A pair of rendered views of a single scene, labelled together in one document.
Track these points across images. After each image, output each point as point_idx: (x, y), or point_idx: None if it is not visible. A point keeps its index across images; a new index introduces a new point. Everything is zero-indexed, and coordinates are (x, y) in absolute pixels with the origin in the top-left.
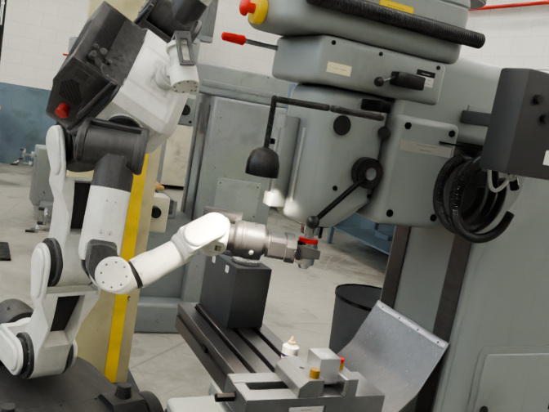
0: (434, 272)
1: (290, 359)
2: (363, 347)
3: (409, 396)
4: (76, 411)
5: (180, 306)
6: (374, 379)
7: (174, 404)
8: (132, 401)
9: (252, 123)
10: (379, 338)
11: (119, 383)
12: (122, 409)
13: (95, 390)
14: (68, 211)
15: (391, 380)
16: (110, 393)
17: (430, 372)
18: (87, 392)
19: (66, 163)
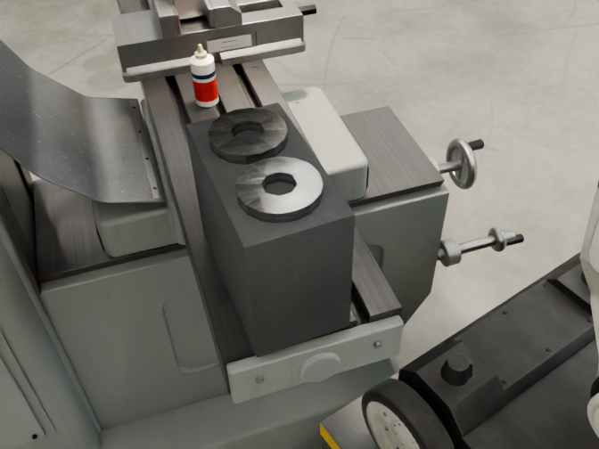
0: None
1: (225, 1)
2: (31, 150)
3: (40, 76)
4: (516, 337)
5: (392, 291)
6: (56, 120)
7: (357, 150)
8: (433, 359)
9: None
10: (6, 116)
11: (470, 363)
12: (446, 347)
13: (523, 443)
14: None
15: (40, 99)
16: (480, 376)
17: (4, 44)
18: (532, 429)
19: None
